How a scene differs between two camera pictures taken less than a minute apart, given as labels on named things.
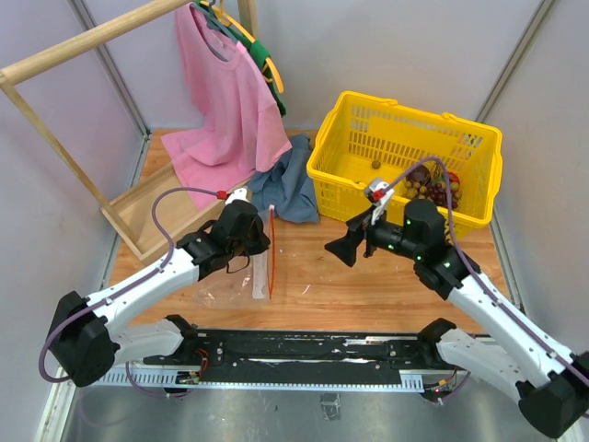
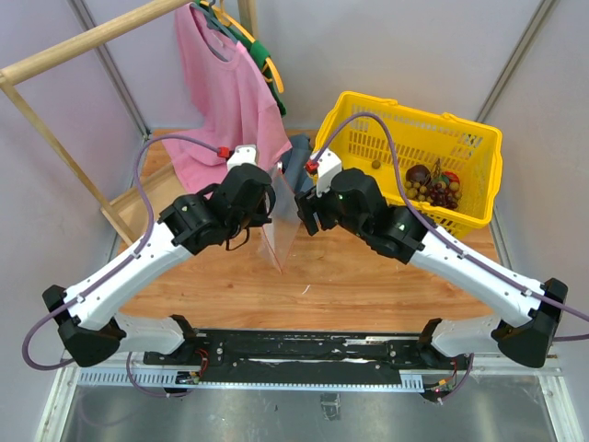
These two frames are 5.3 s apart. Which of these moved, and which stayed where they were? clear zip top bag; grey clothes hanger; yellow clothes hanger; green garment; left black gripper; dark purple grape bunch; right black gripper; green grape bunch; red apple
Moved: left black gripper; right black gripper; clear zip top bag
Stayed: yellow clothes hanger; green garment; dark purple grape bunch; red apple; green grape bunch; grey clothes hanger
